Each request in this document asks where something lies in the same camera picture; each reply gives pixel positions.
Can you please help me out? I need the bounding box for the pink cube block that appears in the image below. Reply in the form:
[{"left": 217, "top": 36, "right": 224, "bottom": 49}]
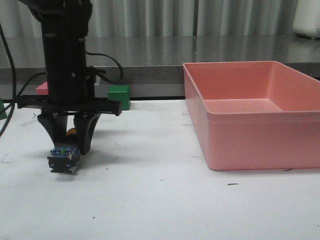
[{"left": 35, "top": 81, "right": 49, "bottom": 95}]

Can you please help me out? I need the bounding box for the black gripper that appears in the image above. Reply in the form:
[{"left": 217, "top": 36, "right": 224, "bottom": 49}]
[{"left": 16, "top": 67, "right": 122, "bottom": 155}]

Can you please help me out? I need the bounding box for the yellow push button switch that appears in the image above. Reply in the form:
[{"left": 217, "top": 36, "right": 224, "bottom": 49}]
[{"left": 47, "top": 127, "right": 81, "bottom": 175}]

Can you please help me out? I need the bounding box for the green cube block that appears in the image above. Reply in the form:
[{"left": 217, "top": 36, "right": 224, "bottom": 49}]
[{"left": 108, "top": 85, "right": 131, "bottom": 111}]

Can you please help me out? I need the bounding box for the green block at left edge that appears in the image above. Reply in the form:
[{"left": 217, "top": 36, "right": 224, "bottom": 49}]
[{"left": 0, "top": 98, "right": 7, "bottom": 120}]

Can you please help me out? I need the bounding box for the pink plastic bin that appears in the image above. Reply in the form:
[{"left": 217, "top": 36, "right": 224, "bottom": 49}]
[{"left": 183, "top": 61, "right": 320, "bottom": 171}]

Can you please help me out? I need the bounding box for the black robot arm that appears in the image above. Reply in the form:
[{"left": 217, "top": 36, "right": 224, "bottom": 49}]
[{"left": 16, "top": 0, "right": 122, "bottom": 155}]

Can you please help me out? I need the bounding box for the black cable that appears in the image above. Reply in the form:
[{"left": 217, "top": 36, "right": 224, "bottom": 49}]
[{"left": 0, "top": 23, "right": 48, "bottom": 138}]

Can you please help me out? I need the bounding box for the white container on counter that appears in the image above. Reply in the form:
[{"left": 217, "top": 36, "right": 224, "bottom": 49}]
[{"left": 292, "top": 0, "right": 320, "bottom": 39}]

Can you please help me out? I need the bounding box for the grey stone counter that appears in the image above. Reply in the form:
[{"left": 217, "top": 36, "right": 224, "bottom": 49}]
[{"left": 0, "top": 34, "right": 320, "bottom": 101}]

